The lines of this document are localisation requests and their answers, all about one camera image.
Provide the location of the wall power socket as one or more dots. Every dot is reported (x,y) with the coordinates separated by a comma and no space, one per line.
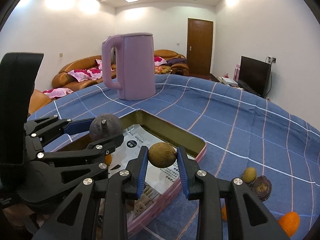
(270,60)

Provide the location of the printed paper packet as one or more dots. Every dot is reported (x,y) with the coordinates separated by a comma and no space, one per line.
(162,182)

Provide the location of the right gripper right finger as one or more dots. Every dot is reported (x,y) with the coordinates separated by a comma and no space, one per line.
(247,216)

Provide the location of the blue checked tablecloth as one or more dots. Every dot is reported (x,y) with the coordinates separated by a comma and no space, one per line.
(240,130)

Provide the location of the long orange leather sofa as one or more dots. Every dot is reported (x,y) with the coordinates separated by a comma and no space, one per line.
(72,77)

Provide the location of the pink floral pillow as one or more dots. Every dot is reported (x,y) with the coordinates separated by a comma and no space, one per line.
(84,75)

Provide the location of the brown wooden door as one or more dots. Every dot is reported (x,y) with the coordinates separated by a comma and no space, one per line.
(199,46)

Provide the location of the pink electric kettle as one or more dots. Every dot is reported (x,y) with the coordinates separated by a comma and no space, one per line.
(128,65)

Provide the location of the pink metal tin box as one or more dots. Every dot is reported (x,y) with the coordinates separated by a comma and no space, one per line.
(136,117)

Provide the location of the pink box beside television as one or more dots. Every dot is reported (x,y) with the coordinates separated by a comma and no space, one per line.
(236,73)

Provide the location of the white device on tv stand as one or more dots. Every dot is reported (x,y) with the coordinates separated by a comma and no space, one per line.
(228,81)

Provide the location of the dark water chestnut far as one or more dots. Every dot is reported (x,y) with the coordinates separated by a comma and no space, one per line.
(262,187)

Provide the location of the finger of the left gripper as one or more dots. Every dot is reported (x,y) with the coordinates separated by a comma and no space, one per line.
(35,152)
(53,126)

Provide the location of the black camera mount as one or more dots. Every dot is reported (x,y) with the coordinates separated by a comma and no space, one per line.
(18,75)

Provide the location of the large orange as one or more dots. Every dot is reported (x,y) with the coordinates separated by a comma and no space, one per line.
(290,223)

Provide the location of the brown longan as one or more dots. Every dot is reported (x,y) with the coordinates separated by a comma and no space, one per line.
(162,155)

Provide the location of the low tv stand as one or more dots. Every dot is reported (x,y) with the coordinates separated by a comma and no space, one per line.
(239,85)

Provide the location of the black television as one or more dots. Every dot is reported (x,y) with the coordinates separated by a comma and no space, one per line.
(254,76)

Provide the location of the purple passion fruit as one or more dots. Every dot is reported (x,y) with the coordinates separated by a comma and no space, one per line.
(105,125)

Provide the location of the green longan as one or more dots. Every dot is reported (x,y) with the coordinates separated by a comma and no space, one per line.
(249,175)

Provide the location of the small orange in tin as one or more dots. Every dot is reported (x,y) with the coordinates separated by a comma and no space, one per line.
(108,159)

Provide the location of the pink floral cushion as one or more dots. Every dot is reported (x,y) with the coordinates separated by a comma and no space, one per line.
(158,61)

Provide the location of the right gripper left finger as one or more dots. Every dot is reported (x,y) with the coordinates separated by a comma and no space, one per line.
(77,216)

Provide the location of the medium orange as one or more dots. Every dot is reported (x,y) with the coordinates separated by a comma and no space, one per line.
(224,213)

